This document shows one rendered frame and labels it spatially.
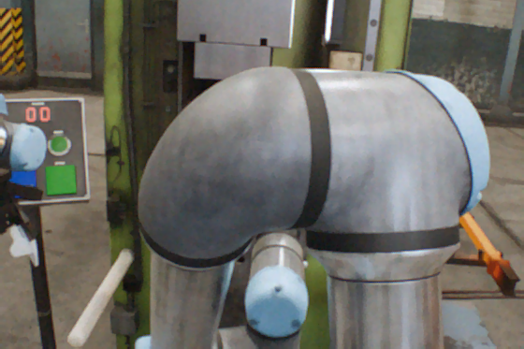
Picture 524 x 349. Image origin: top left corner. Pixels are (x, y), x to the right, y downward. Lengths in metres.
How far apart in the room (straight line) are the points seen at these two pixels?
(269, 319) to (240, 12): 0.85
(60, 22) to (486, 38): 6.60
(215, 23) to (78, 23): 6.63
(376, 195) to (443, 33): 7.23
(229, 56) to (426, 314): 0.99
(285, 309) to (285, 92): 0.34
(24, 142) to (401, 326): 0.61
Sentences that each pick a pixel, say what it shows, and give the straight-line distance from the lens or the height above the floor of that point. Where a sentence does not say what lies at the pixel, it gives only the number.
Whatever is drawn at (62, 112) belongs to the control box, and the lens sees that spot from 1.33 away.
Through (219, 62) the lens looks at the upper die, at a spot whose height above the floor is 1.32.
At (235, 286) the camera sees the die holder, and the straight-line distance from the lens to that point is 1.42.
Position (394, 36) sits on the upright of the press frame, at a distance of 1.41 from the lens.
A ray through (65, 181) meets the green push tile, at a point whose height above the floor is 1.01.
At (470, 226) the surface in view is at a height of 0.95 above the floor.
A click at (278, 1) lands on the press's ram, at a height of 1.48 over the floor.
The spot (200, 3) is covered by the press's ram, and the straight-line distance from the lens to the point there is 1.25.
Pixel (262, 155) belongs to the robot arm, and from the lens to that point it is 0.28.
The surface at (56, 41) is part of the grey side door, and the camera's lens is 8.05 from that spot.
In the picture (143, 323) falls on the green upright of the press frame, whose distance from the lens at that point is 1.83.
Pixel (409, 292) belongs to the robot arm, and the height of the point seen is 1.29.
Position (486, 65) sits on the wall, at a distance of 7.81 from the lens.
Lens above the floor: 1.47
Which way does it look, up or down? 18 degrees down
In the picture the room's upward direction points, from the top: 4 degrees clockwise
